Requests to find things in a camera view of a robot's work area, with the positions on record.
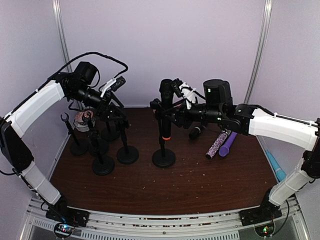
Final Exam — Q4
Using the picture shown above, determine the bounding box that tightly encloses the black stand of blue mic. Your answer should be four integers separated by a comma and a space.
89, 148, 115, 176

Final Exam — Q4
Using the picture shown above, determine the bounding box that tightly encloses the light blue microphone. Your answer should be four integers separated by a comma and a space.
265, 149, 287, 182

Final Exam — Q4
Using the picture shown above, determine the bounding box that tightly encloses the aluminium corner post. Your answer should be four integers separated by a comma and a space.
244, 0, 273, 104
52, 0, 70, 64

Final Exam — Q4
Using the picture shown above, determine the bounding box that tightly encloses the left arm braided black cable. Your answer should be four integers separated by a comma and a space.
7, 51, 129, 118

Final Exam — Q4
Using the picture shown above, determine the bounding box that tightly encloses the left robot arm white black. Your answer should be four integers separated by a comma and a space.
0, 61, 126, 222

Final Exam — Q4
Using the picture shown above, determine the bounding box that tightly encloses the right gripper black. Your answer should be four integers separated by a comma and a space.
161, 98, 224, 130

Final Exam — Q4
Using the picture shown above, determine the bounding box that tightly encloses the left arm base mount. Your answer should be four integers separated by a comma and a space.
45, 207, 90, 239

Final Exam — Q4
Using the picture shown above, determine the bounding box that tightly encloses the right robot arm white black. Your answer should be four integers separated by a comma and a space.
172, 78, 320, 221

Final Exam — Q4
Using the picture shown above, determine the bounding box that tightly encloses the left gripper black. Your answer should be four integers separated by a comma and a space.
69, 83, 127, 122

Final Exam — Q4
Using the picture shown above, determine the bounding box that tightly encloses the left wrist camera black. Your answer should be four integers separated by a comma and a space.
110, 76, 126, 92

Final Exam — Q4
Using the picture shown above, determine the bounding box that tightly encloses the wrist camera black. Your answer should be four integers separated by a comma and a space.
171, 78, 183, 98
110, 76, 126, 92

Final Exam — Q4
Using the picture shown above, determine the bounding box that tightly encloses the front aluminium rail frame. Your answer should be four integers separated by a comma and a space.
18, 197, 311, 240

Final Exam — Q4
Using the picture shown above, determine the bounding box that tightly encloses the black mic orange ring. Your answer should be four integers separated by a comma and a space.
159, 78, 174, 141

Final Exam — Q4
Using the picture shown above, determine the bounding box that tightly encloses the black stand of glitter mic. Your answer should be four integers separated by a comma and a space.
116, 120, 139, 165

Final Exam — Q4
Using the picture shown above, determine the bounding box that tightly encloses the left aluminium corner post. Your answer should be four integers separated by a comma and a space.
52, 0, 70, 64

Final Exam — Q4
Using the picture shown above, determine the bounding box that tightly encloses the glitter mic silver head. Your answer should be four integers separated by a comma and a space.
205, 130, 230, 160

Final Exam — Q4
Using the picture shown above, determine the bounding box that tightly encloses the black stand of purple mic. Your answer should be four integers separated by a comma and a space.
100, 122, 120, 142

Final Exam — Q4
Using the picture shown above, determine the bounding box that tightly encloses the right aluminium corner post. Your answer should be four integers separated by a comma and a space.
244, 0, 273, 104

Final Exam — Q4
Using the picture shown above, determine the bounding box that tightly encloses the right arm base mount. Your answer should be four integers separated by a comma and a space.
239, 206, 282, 238

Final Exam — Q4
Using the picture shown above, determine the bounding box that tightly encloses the tape roll at back left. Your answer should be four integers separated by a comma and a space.
73, 110, 96, 133

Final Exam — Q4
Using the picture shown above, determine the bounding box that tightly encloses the black mic white ring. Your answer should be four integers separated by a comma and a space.
188, 126, 205, 140

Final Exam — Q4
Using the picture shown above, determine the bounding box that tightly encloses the purple microphone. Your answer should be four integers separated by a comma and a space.
218, 132, 238, 157

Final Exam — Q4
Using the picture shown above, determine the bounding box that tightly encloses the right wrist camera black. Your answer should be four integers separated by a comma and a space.
171, 78, 183, 98

